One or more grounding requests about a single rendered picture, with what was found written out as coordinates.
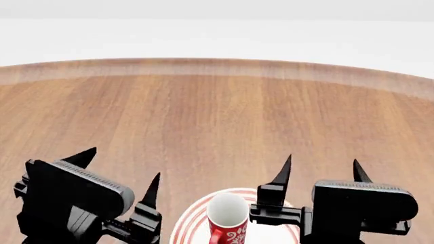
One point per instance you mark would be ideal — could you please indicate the white plate with red rings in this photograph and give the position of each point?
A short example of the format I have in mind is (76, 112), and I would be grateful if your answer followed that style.
(190, 223)

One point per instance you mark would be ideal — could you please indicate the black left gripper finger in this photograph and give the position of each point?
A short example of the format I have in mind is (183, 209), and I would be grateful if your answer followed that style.
(149, 211)
(82, 157)

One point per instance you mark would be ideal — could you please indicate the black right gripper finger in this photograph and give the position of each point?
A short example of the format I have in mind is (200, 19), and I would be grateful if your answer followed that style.
(275, 190)
(360, 174)

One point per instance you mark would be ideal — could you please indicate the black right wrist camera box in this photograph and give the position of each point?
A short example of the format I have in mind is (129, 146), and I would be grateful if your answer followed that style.
(363, 203)

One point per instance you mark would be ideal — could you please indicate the red patterned mug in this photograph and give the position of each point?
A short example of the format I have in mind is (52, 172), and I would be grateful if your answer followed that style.
(228, 216)

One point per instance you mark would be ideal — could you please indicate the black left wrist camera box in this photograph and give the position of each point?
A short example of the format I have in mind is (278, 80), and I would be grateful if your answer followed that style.
(81, 188)

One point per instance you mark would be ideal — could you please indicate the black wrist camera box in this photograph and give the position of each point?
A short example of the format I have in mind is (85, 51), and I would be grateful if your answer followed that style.
(363, 203)
(81, 188)

